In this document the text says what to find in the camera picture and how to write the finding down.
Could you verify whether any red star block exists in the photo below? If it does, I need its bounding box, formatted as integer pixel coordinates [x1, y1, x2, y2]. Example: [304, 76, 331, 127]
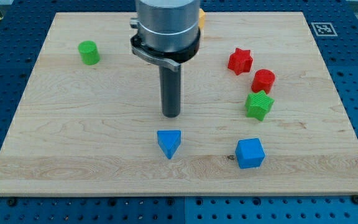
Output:
[227, 48, 253, 75]

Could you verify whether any wooden board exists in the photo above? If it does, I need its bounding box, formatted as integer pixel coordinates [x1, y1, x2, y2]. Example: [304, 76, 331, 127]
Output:
[0, 12, 358, 197]

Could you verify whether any green cylinder block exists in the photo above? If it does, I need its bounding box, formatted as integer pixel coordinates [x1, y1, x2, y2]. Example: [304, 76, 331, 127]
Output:
[78, 40, 100, 65]

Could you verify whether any yellow block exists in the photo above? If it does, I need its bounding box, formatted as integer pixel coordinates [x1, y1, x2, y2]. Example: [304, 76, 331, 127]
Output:
[198, 8, 206, 30]

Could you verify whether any red cylinder block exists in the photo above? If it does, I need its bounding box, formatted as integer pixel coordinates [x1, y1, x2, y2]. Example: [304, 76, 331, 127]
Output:
[251, 69, 275, 94]

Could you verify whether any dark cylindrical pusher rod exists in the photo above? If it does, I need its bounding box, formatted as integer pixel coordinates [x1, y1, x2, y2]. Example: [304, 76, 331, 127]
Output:
[159, 67, 181, 118]

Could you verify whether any blue triangle block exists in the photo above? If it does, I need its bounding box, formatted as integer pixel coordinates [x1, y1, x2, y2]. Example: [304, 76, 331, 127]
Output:
[157, 130, 181, 159]

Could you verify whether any green star block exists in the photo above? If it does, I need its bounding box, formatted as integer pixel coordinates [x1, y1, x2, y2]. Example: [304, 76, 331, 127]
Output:
[245, 90, 275, 121]

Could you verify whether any blue cube block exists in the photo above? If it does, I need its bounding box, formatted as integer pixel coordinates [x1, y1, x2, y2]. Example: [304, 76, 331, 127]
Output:
[235, 138, 265, 169]

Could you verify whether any white fiducial marker tag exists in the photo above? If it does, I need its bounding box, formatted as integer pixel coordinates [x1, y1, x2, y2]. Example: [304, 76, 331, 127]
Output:
[311, 22, 337, 37]

